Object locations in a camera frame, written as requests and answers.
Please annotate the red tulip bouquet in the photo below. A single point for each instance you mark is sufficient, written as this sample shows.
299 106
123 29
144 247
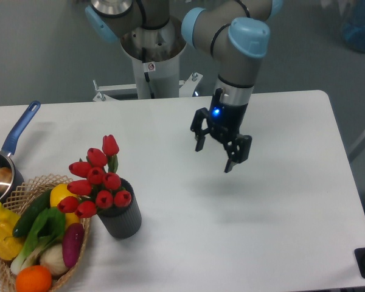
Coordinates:
99 186

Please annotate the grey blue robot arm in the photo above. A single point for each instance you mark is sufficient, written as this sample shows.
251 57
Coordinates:
234 34

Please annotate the blue translucent bag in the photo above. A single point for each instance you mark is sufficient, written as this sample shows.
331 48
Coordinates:
353 25

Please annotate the yellow bell pepper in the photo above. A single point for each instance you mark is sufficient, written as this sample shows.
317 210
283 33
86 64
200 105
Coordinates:
10 246

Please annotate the white garlic bulb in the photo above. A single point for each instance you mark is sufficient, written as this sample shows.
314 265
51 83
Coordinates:
52 259

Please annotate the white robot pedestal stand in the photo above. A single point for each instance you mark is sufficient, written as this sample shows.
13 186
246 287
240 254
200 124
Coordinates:
155 59

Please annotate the orange mandarin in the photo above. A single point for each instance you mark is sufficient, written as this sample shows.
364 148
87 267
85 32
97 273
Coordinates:
33 278

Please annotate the green cucumber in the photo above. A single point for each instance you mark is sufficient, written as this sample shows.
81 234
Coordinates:
24 224

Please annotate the purple eggplant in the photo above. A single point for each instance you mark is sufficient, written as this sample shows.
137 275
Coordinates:
71 244

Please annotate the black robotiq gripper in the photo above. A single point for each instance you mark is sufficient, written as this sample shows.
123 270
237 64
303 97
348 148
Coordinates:
223 123

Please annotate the blue handled saucepan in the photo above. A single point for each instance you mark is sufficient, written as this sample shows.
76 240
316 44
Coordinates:
9 147

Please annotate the green bok choy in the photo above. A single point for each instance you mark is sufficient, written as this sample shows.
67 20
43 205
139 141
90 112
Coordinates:
46 229

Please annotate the dark grey ribbed vase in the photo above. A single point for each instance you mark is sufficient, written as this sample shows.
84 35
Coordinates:
124 222

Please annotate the bread roll in saucepan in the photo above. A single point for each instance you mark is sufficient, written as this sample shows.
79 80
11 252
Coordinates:
5 179

